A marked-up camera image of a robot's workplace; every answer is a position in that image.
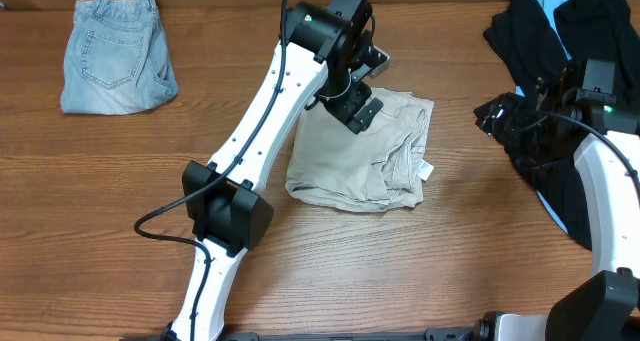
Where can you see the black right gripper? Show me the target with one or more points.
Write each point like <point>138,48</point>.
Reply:
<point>517,113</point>

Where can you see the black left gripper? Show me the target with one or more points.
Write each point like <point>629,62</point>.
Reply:
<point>357,109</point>

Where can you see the folded light blue jeans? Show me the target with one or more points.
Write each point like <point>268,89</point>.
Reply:
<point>117,59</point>

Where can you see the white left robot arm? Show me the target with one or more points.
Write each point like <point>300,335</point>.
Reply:
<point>322,57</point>

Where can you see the beige cotton shorts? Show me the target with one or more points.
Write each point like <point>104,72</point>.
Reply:
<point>379,169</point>

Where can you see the black garment pile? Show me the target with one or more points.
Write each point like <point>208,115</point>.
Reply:
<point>536,46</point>

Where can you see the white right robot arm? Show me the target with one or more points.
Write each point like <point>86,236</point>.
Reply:
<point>578,119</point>

